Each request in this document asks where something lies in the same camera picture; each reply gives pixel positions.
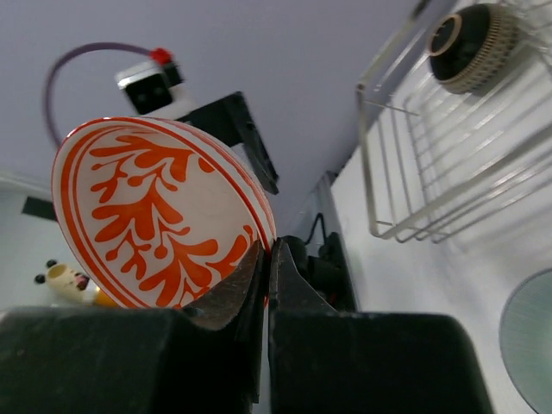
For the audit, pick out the red striped beige bowl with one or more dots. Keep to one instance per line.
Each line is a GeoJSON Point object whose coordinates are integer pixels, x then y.
{"type": "Point", "coordinates": [468, 47]}

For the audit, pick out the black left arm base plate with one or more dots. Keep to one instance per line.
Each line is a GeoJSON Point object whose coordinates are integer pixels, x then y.
{"type": "Point", "coordinates": [327, 273]}

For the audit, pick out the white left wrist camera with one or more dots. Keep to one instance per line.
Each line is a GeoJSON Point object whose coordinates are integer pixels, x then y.
{"type": "Point", "coordinates": [156, 90]}

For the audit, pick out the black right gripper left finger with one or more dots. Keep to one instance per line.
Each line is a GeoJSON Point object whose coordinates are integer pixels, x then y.
{"type": "Point", "coordinates": [203, 358]}

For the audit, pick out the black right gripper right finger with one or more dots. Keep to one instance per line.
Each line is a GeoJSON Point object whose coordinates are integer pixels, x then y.
{"type": "Point", "coordinates": [325, 361]}

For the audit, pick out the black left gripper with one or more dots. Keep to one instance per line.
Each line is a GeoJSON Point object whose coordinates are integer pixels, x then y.
{"type": "Point", "coordinates": [229, 120]}

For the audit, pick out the pale green ribbed bowl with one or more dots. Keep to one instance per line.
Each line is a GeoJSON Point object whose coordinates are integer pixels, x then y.
{"type": "Point", "coordinates": [525, 340]}

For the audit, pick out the orange floral white bowl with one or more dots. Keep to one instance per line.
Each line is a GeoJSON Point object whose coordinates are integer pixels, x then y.
{"type": "Point", "coordinates": [157, 212]}

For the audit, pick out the metal wire dish rack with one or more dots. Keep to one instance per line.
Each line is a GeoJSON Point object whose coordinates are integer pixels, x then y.
{"type": "Point", "coordinates": [469, 157]}

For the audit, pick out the small panda figurine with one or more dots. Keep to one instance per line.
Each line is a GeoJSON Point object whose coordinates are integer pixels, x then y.
{"type": "Point", "coordinates": [72, 285]}

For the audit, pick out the aluminium frame rail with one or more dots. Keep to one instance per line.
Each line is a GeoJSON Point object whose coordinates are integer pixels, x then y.
{"type": "Point", "coordinates": [315, 202]}

